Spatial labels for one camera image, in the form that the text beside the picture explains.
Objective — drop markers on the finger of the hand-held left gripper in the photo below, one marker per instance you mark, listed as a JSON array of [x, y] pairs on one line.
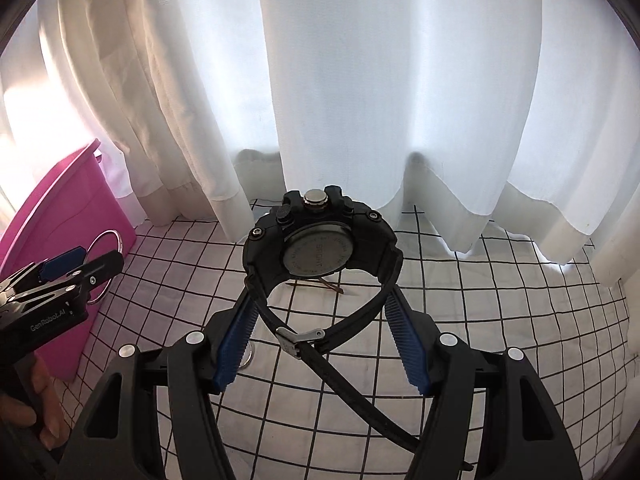
[[97, 270], [62, 262]]

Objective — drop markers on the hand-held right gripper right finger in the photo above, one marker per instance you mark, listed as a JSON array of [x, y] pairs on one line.
[[407, 345]]

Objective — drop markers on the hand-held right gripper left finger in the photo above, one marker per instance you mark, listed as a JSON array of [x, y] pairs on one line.
[[232, 355]]

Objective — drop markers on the pink plastic bin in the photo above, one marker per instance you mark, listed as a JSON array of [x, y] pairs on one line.
[[75, 200]]

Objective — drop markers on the black wrist watch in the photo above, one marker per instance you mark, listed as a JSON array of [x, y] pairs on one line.
[[270, 245]]

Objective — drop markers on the person's left hand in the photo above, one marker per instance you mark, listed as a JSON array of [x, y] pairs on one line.
[[50, 405]]

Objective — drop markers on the white checked tablecloth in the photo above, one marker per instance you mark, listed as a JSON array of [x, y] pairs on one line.
[[475, 300]]

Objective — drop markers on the beige curtain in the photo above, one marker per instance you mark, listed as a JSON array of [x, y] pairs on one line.
[[175, 110]]

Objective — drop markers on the white sheer curtain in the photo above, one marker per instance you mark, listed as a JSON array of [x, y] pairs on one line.
[[400, 85]]

